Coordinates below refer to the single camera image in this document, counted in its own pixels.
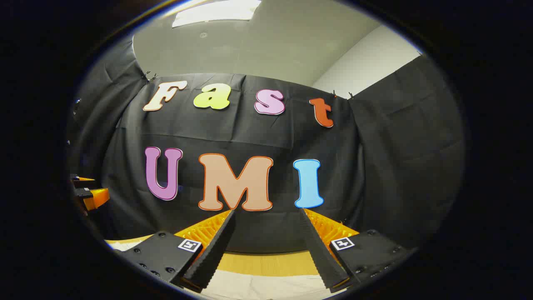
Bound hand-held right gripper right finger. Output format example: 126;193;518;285
299;207;417;293

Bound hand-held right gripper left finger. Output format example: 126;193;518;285
112;209;237;292

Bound white jeans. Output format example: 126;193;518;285
110;240;348;300

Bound black backdrop cloth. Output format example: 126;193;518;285
67;35;467;255

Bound ceiling light panel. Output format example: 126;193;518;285
172;0;262;28

